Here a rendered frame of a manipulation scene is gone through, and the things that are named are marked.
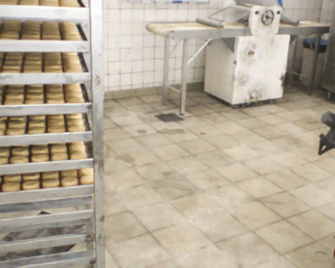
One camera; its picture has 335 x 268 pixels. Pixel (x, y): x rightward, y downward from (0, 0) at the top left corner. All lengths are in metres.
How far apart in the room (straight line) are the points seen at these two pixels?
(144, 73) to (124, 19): 0.71
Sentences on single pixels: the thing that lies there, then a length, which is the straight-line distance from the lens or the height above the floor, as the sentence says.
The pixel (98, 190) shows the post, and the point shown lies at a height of 0.97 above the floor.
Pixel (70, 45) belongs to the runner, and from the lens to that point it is 1.33.
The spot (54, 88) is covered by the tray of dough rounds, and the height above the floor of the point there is 1.24.
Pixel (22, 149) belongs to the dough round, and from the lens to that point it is 1.55.
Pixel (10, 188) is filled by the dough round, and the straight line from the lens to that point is 1.52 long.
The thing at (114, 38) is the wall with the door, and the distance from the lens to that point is 5.41.
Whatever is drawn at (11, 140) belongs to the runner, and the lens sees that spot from 1.41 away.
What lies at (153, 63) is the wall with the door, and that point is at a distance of 5.70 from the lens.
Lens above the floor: 1.67
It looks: 21 degrees down
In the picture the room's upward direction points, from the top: 5 degrees clockwise
